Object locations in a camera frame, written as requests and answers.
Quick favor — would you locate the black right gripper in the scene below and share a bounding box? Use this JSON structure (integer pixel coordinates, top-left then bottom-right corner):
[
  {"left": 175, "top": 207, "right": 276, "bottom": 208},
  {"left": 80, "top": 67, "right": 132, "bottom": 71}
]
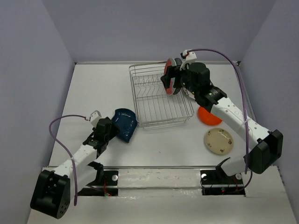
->
[{"left": 161, "top": 64, "right": 199, "bottom": 95}]

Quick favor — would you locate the red and teal floral plate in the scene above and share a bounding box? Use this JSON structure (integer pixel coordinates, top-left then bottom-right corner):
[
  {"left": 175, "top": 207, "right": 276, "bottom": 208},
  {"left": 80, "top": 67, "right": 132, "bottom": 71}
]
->
[{"left": 161, "top": 58, "right": 176, "bottom": 95}]

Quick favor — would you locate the teal round plate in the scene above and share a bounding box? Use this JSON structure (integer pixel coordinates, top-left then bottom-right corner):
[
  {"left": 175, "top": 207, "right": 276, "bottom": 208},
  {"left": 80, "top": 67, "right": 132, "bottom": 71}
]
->
[{"left": 173, "top": 57, "right": 182, "bottom": 95}]

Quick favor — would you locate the dark blue leaf dish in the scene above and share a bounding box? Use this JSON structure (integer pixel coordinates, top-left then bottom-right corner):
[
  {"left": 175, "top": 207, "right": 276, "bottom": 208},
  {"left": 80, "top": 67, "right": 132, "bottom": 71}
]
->
[{"left": 112, "top": 108, "right": 138, "bottom": 143}]

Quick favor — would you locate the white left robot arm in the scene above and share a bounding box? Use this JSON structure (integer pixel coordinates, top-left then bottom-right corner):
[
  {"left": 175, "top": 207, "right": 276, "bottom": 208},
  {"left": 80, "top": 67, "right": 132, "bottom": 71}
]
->
[{"left": 30, "top": 117, "right": 119, "bottom": 219}]

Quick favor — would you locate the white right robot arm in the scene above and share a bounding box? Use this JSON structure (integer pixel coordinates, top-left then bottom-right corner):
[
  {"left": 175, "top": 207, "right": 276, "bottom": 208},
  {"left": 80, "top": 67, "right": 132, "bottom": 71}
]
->
[{"left": 160, "top": 58, "right": 283, "bottom": 183}]

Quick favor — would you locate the white plate with orange sunburst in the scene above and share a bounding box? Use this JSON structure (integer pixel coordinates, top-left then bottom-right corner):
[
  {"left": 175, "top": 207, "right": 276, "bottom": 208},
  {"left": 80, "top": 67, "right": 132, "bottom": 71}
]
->
[{"left": 183, "top": 87, "right": 195, "bottom": 101}]

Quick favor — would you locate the orange round plate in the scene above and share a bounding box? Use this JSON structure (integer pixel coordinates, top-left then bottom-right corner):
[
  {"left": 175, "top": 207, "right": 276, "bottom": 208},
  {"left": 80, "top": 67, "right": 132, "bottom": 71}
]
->
[{"left": 197, "top": 106, "right": 222, "bottom": 126}]

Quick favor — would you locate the cream floral small plate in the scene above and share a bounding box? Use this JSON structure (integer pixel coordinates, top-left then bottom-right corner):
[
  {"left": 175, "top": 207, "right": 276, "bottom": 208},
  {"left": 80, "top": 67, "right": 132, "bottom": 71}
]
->
[{"left": 204, "top": 128, "right": 234, "bottom": 155}]

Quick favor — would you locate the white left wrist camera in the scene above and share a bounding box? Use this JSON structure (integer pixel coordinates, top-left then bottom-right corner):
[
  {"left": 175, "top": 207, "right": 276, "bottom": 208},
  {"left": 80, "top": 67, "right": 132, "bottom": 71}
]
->
[{"left": 86, "top": 110, "right": 102, "bottom": 127}]

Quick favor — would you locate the stainless wire dish rack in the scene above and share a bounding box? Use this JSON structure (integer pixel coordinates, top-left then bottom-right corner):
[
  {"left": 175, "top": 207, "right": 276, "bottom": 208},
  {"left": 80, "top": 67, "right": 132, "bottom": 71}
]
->
[{"left": 129, "top": 62, "right": 194, "bottom": 128}]

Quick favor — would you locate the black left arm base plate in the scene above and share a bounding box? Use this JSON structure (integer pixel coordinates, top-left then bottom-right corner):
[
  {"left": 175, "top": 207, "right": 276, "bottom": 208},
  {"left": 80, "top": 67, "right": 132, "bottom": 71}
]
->
[{"left": 78, "top": 170, "right": 119, "bottom": 196}]

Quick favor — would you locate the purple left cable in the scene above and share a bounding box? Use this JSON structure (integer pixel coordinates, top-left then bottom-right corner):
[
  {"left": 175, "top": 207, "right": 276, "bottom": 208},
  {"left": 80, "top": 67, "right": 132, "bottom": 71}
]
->
[{"left": 49, "top": 113, "right": 91, "bottom": 206}]

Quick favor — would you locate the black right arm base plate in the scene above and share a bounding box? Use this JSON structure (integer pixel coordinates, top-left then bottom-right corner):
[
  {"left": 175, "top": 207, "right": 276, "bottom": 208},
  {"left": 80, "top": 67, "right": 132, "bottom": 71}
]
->
[{"left": 200, "top": 169, "right": 245, "bottom": 196}]

